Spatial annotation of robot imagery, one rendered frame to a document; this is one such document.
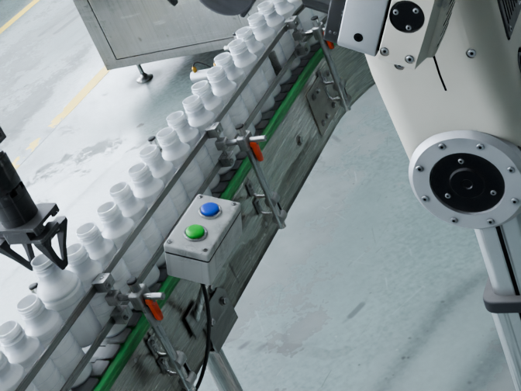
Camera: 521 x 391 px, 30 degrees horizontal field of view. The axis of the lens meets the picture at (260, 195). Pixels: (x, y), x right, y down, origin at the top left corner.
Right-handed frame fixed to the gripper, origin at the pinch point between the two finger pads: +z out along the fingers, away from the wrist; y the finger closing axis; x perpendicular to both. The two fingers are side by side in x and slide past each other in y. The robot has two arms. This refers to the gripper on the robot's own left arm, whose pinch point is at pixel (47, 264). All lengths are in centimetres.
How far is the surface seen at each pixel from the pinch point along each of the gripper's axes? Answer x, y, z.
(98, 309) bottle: 3.0, 1.8, 12.2
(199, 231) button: 15.0, 17.9, 6.6
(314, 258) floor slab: 148, -48, 120
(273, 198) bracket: 49, 11, 25
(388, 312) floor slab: 119, -12, 120
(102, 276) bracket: 4.4, 4.8, 6.5
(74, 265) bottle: 4.0, 0.8, 3.8
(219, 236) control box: 16.2, 20.3, 8.7
